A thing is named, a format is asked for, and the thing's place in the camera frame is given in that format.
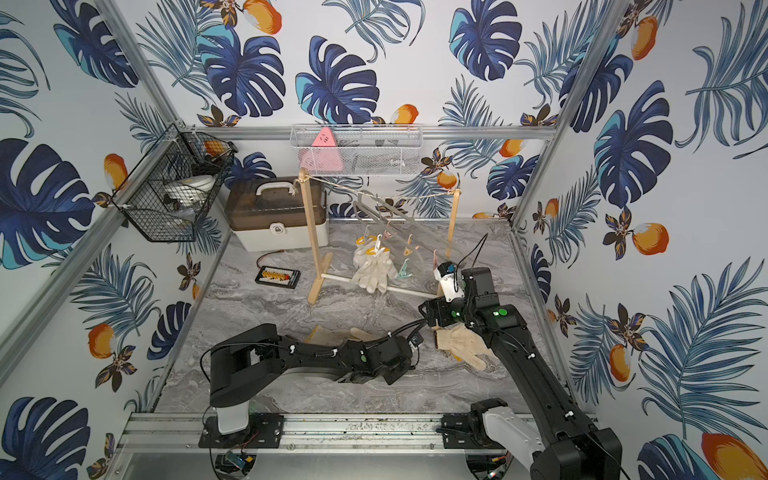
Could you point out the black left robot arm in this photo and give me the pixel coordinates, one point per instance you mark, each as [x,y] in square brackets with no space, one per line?
[244,365]

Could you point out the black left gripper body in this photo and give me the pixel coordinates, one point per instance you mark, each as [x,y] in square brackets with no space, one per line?
[405,352]

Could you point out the small black tablet device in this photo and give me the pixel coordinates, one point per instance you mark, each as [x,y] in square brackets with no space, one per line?
[278,277]

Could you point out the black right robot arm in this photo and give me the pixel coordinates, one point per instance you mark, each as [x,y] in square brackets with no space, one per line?
[561,442]

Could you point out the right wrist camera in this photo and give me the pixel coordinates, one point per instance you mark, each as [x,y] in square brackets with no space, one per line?
[448,276]

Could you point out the pink triangular card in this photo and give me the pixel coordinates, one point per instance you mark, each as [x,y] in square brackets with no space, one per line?
[323,155]

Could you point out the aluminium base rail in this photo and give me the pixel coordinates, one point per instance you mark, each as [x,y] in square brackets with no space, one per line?
[304,433]

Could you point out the beige glove yellow cuff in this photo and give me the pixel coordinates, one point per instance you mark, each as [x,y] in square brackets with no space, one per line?
[332,338]

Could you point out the clear mesh wall tray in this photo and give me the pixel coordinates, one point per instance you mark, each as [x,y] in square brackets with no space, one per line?
[368,150]

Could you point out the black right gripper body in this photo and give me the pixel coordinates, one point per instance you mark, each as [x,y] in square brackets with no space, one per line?
[448,312]

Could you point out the white object in basket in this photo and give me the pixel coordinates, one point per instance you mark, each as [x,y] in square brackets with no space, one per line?
[190,191]

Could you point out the beige glove right side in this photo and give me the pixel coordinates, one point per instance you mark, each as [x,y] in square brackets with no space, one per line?
[464,345]

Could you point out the grey multi-clip hanger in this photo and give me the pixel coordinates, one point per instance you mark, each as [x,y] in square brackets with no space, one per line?
[421,245]

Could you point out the brown lidded storage box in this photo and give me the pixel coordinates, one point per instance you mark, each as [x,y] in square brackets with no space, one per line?
[268,214]

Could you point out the black wire basket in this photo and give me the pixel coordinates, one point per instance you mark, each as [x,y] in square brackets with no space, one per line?
[177,154]

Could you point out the white glove yellow cuff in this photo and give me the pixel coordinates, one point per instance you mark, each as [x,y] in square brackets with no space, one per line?
[367,247]

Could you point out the wooden drying rack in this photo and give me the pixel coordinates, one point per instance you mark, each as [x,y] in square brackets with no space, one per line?
[322,266]

